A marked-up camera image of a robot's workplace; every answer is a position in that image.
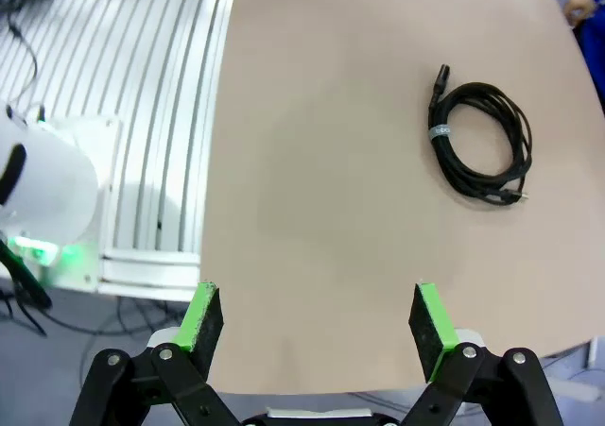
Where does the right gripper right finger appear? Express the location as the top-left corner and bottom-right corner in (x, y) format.
(401, 281), (563, 426)

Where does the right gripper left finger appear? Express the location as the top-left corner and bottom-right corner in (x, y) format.
(69, 281), (242, 426)

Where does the person's right hand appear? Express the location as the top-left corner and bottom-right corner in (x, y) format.
(564, 0), (600, 24)

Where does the person in blue hoodie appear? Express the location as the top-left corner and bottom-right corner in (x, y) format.
(572, 17), (605, 115)

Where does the black floor cable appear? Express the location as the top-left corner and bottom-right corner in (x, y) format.
(0, 237), (54, 337)
(5, 8), (40, 111)

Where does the black USB cable grey tie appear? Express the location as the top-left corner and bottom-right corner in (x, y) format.
(427, 63), (534, 209)

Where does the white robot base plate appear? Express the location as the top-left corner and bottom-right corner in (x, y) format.
(27, 113), (123, 288)

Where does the aluminium profile frame platform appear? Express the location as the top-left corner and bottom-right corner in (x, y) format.
(0, 0), (240, 304)

